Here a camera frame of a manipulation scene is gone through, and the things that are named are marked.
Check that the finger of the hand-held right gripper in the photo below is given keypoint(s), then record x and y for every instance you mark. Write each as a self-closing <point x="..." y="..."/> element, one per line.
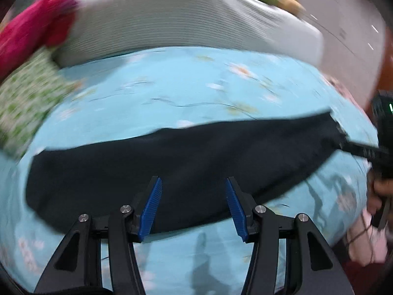
<point x="362" y="151"/>

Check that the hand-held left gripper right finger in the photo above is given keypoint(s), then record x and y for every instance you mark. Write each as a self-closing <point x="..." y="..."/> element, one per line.
<point x="235" y="206"/>

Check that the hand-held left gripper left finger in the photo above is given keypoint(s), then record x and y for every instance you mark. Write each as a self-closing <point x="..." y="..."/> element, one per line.
<point x="150" y="206"/>

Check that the black pants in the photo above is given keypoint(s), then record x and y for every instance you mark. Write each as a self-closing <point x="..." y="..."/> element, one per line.
<point x="184" y="159"/>

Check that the person's right hand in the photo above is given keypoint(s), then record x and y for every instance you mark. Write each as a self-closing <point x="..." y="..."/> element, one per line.
<point x="373" y="199"/>

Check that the blue floral bed sheet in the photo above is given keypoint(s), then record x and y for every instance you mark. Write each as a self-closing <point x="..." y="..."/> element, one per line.
<point x="184" y="89"/>

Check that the green checked pillow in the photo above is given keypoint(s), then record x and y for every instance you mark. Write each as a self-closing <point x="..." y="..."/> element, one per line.
<point x="27" y="98"/>

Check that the grey striped pillow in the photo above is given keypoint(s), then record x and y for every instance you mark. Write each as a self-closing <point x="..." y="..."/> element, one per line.
<point x="172" y="18"/>

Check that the red floral blanket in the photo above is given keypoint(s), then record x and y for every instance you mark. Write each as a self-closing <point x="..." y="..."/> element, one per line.
<point x="27" y="33"/>

